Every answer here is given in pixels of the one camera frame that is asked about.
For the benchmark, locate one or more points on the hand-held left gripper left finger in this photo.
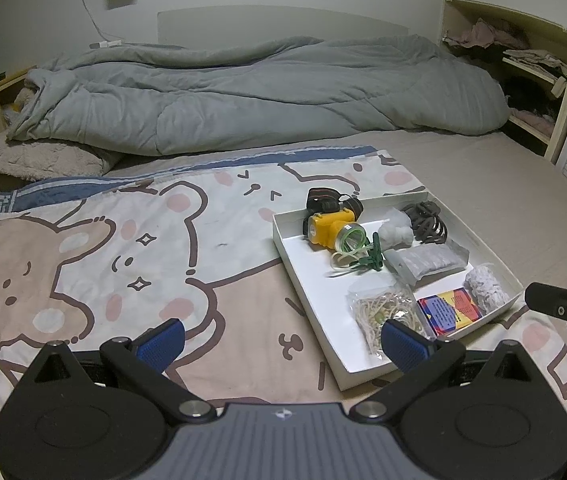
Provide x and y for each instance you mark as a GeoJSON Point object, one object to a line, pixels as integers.
{"type": "Point", "coordinates": [161, 345]}

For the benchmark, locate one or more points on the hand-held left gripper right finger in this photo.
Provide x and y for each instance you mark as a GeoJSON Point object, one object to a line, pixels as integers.
{"type": "Point", "coordinates": [403, 345]}

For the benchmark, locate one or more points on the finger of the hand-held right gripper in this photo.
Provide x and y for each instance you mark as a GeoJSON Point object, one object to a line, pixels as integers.
{"type": "Point", "coordinates": [548, 299]}

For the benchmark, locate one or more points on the bag of rubber bands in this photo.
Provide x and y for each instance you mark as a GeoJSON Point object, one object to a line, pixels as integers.
{"type": "Point", "coordinates": [378, 310]}

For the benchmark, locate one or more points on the colourful small box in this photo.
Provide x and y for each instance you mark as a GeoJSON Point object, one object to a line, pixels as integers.
{"type": "Point", "coordinates": [451, 312]}

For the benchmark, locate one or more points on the clear plastic pack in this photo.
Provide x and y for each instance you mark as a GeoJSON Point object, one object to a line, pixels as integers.
{"type": "Point", "coordinates": [428, 260]}

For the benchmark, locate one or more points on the green plastic clip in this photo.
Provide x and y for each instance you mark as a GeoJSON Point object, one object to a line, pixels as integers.
{"type": "Point", "coordinates": [374, 255]}

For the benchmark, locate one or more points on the clear elastic loops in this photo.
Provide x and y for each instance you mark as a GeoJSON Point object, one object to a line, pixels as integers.
{"type": "Point", "coordinates": [346, 260]}

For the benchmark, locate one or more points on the white shallow cardboard box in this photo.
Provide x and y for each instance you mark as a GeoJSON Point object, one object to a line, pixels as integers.
{"type": "Point", "coordinates": [313, 280]}

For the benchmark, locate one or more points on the white plastic wad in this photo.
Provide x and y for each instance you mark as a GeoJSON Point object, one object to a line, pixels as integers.
{"type": "Point", "coordinates": [396, 232]}

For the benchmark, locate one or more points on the bear printed blanket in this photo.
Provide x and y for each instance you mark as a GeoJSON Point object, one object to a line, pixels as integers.
{"type": "Point", "coordinates": [163, 260]}

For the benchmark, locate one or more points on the pink folded cloth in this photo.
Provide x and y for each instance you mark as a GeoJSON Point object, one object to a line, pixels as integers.
{"type": "Point", "coordinates": [533, 121]}

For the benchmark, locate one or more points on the dark clothes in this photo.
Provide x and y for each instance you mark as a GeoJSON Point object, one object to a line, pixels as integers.
{"type": "Point", "coordinates": [533, 97]}

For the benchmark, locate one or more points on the beige folded clothes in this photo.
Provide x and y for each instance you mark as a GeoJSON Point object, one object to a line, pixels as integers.
{"type": "Point", "coordinates": [538, 62]}

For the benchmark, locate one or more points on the pink clothes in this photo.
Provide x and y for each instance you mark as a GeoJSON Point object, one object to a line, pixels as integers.
{"type": "Point", "coordinates": [483, 35]}

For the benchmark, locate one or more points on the grey duvet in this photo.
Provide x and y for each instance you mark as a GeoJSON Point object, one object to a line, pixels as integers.
{"type": "Point", "coordinates": [238, 95]}

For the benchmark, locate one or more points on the white charger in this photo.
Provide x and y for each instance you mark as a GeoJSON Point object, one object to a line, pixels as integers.
{"type": "Point", "coordinates": [107, 44]}

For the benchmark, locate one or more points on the cream wall shelf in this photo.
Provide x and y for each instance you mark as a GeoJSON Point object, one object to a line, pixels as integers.
{"type": "Point", "coordinates": [563, 105]}

